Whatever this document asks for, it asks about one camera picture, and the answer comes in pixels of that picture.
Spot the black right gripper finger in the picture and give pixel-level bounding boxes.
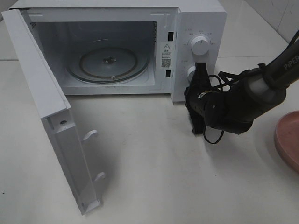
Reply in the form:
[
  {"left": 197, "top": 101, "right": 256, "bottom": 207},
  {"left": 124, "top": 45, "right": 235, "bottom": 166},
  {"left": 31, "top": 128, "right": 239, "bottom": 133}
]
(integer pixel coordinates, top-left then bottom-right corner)
[{"left": 192, "top": 63, "right": 210, "bottom": 88}]

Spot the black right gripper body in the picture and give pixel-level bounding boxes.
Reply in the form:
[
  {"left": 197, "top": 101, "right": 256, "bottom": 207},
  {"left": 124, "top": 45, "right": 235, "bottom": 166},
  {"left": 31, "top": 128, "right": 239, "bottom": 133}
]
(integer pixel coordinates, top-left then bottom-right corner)
[{"left": 184, "top": 80, "right": 252, "bottom": 135}]

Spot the pink round plate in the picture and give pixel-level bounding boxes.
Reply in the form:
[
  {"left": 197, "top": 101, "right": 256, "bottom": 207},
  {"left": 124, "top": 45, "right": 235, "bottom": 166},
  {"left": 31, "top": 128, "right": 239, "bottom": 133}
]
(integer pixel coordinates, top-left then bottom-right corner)
[{"left": 274, "top": 111, "right": 299, "bottom": 173}]

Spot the white microwave door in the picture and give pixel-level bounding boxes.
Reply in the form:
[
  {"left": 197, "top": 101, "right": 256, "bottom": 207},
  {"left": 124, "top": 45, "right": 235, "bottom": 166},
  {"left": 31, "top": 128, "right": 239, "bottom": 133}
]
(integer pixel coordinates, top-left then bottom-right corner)
[{"left": 2, "top": 9, "right": 101, "bottom": 215}]

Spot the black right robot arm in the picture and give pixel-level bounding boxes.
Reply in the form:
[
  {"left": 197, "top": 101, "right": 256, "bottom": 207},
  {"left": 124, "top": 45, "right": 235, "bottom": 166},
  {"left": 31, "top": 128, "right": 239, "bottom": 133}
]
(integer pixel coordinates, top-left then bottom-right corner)
[{"left": 185, "top": 34, "right": 299, "bottom": 134}]

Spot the white lower dial knob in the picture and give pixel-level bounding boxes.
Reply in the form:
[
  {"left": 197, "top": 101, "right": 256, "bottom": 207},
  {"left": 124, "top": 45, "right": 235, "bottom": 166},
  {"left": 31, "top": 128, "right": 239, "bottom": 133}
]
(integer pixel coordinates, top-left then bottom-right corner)
[{"left": 187, "top": 66, "right": 196, "bottom": 82}]

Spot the white dial knob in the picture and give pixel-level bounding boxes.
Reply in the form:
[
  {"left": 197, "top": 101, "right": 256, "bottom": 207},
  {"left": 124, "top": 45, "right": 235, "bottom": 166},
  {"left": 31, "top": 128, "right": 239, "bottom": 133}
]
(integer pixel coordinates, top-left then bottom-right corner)
[
  {"left": 187, "top": 66, "right": 196, "bottom": 82},
  {"left": 190, "top": 34, "right": 210, "bottom": 56}
]

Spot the white upper dial knob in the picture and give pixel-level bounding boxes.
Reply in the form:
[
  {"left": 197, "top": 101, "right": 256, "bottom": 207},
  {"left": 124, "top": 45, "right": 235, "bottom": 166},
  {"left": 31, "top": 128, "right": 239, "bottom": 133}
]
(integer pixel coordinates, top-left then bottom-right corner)
[{"left": 190, "top": 34, "right": 210, "bottom": 56}]

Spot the glass microwave turntable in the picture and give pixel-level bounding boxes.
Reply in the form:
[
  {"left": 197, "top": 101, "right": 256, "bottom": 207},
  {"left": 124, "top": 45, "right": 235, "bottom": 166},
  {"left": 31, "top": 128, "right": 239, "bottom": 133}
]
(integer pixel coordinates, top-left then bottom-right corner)
[{"left": 67, "top": 39, "right": 153, "bottom": 84}]

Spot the white microwave oven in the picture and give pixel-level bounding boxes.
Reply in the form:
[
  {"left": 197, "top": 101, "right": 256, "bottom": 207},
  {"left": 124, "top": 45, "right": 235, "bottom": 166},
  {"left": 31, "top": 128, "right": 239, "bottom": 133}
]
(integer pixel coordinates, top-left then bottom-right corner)
[{"left": 2, "top": 0, "right": 227, "bottom": 108}]

